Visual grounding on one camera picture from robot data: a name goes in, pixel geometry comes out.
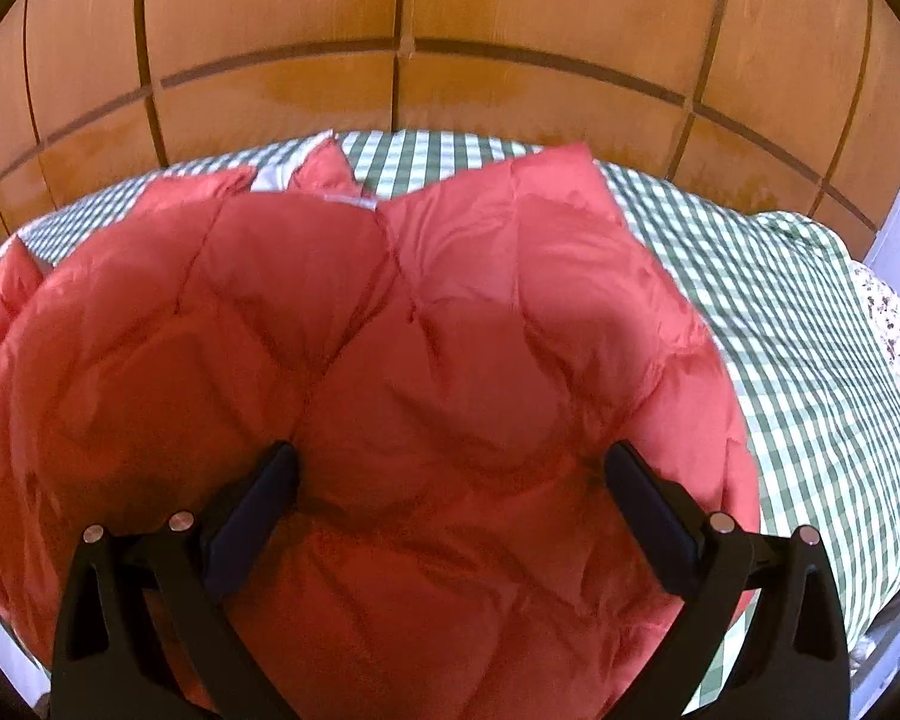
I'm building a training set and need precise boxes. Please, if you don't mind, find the wooden panelled headboard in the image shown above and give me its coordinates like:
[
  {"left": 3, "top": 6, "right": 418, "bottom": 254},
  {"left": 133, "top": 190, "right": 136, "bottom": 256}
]
[{"left": 0, "top": 0, "right": 900, "bottom": 265}]

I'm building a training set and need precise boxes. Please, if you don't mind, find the green checkered bed sheet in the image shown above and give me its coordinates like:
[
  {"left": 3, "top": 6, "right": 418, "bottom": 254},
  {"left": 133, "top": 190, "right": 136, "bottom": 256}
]
[{"left": 0, "top": 130, "right": 900, "bottom": 713}]

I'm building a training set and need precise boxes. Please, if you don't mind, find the red puffer jacket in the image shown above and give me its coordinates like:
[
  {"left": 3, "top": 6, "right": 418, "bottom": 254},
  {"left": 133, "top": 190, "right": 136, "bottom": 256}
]
[{"left": 0, "top": 141, "right": 763, "bottom": 720}]

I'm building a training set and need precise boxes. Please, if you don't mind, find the white floral cloth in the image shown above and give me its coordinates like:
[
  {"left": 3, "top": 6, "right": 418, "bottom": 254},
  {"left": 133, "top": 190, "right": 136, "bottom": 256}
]
[{"left": 847, "top": 262, "right": 900, "bottom": 458}]

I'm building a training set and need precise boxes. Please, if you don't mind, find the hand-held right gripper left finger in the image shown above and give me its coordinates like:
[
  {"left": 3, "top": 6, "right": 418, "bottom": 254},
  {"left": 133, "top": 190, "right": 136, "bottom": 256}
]
[{"left": 51, "top": 441, "right": 301, "bottom": 720}]

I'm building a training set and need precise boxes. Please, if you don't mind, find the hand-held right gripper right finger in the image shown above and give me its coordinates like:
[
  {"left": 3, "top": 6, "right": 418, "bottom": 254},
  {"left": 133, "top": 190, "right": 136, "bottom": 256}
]
[{"left": 604, "top": 441, "right": 850, "bottom": 720}]

